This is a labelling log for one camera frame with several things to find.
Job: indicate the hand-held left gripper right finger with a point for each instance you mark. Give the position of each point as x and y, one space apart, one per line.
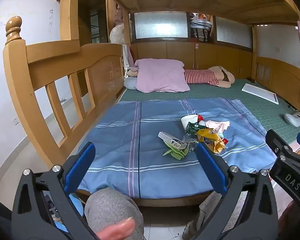
211 166

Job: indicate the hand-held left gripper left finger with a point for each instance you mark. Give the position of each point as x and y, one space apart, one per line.
80 165

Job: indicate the yellow snack bag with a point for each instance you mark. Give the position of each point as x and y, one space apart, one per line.
210 140

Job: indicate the red packet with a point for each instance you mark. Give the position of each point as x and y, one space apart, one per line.
222 136

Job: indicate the green paper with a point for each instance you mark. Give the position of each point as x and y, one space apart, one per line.
176 152

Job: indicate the green packet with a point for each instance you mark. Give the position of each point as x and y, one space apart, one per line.
193 128

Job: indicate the pink paper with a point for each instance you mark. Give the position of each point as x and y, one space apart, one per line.
217 125

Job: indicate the white paper cup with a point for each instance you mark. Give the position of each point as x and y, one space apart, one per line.
187 121

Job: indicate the white cardboard box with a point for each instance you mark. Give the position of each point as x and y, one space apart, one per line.
168 137

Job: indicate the person's left hand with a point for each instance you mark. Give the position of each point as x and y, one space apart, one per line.
115 230

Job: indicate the white plastic device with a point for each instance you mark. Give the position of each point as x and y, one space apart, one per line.
295 119

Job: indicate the blue striped blanket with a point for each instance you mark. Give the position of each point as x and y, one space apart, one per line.
115 142

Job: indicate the person's right leg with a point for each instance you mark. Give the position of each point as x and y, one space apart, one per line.
205 210

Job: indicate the green bed mat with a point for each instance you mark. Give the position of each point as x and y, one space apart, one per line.
252 105

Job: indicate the white flat board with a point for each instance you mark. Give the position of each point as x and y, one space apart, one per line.
260 93

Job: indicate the striped stuffed doll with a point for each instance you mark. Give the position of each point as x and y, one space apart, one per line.
200 76

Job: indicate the grey blue pillow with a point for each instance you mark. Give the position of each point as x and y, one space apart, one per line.
130 83

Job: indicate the pink pillow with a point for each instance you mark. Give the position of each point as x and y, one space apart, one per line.
160 75

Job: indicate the beige plush toy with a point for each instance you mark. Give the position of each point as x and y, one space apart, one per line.
132 72

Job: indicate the wooden cabinet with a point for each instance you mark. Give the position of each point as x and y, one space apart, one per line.
180 53

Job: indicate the white cloth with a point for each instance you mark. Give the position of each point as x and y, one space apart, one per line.
126 55

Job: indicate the frosted glass window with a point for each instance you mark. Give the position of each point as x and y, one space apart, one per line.
233 32
160 25

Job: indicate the white plush toy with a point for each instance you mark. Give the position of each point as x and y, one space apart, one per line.
117 33

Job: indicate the stack of magazines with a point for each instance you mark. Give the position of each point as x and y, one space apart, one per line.
201 27

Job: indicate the dark wooden door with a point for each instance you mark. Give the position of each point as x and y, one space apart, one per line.
92 15

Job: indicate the white wall socket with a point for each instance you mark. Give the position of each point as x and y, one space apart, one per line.
16 121

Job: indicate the wooden bed frame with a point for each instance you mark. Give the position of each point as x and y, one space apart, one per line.
97 72

